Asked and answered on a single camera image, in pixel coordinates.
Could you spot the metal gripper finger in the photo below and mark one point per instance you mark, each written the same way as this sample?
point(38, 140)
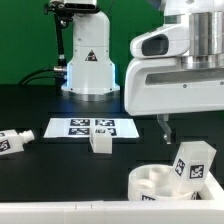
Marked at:
point(163, 122)

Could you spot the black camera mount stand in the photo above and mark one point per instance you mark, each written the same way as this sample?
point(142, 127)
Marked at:
point(63, 11)

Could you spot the white L-shaped fence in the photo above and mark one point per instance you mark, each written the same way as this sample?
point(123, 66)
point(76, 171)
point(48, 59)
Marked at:
point(208, 210)

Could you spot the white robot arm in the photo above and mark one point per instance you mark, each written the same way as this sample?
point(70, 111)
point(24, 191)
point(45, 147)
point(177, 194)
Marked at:
point(90, 72)

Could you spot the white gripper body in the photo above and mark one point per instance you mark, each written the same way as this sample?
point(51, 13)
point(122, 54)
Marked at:
point(176, 68)

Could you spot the white marker sheet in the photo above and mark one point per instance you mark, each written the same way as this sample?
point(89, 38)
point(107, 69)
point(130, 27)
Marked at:
point(80, 127)

